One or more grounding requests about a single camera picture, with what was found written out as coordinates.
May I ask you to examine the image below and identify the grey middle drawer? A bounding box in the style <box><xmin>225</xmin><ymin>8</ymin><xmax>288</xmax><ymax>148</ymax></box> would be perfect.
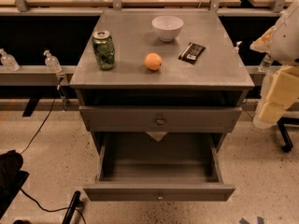
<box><xmin>79</xmin><ymin>105</ymin><xmax>242</xmax><ymax>133</ymax></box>

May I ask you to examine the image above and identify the black floor cable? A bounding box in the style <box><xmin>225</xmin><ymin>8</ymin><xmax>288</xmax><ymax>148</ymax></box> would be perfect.
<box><xmin>19</xmin><ymin>75</ymin><xmax>88</xmax><ymax>224</ymax></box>

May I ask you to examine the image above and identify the orange fruit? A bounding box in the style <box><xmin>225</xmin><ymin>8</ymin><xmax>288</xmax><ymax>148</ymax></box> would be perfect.
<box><xmin>145</xmin><ymin>53</ymin><xmax>162</xmax><ymax>71</ymax></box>

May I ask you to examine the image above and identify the clear sanitizer pump bottle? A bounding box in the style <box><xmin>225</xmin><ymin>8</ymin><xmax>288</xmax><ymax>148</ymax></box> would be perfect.
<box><xmin>44</xmin><ymin>49</ymin><xmax>62</xmax><ymax>73</ymax></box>

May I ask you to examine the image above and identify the small white pump bottle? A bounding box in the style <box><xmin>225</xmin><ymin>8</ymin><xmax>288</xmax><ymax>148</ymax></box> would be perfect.
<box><xmin>235</xmin><ymin>41</ymin><xmax>242</xmax><ymax>53</ymax></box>

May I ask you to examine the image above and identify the black table leg right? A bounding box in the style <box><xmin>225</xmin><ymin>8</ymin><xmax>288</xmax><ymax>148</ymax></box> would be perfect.
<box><xmin>278</xmin><ymin>118</ymin><xmax>299</xmax><ymax>152</ymax></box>

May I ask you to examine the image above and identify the black snack packet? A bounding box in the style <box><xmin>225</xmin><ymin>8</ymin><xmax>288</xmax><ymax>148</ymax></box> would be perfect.
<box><xmin>178</xmin><ymin>42</ymin><xmax>206</xmax><ymax>64</ymax></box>

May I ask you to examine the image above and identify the clear plastic water bottle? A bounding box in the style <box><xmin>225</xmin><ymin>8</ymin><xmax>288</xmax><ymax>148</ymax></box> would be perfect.
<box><xmin>258</xmin><ymin>54</ymin><xmax>273</xmax><ymax>73</ymax></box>

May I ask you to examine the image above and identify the white ceramic bowl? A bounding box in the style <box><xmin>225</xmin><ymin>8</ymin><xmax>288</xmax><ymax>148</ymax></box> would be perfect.
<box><xmin>151</xmin><ymin>16</ymin><xmax>184</xmax><ymax>42</ymax></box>

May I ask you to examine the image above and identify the black bar on floor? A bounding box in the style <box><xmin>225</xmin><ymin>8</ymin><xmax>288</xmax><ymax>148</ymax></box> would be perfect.
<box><xmin>62</xmin><ymin>190</ymin><xmax>80</xmax><ymax>224</ymax></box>

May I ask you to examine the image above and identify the grey bottom drawer open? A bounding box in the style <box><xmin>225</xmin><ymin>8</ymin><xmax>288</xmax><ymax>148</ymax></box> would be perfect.
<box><xmin>83</xmin><ymin>133</ymin><xmax>235</xmax><ymax>202</ymax></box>

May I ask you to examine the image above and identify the green soda can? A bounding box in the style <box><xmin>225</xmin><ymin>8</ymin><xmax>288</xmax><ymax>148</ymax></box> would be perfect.
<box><xmin>92</xmin><ymin>30</ymin><xmax>115</xmax><ymax>70</ymax></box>

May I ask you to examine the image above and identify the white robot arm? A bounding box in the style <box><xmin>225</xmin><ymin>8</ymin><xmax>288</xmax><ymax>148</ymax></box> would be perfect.
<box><xmin>250</xmin><ymin>0</ymin><xmax>299</xmax><ymax>129</ymax></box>

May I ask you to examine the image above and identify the grey wooden drawer cabinet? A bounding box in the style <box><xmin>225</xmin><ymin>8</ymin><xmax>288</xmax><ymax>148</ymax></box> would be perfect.
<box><xmin>69</xmin><ymin>8</ymin><xmax>255</xmax><ymax>154</ymax></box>

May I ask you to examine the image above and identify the clear sanitizer bottle far left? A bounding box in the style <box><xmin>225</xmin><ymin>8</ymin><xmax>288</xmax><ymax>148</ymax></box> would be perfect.
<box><xmin>0</xmin><ymin>49</ymin><xmax>20</xmax><ymax>71</ymax></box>

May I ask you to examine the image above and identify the black object lower left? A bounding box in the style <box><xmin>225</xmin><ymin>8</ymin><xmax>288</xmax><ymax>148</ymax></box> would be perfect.
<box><xmin>0</xmin><ymin>150</ymin><xmax>29</xmax><ymax>218</ymax></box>

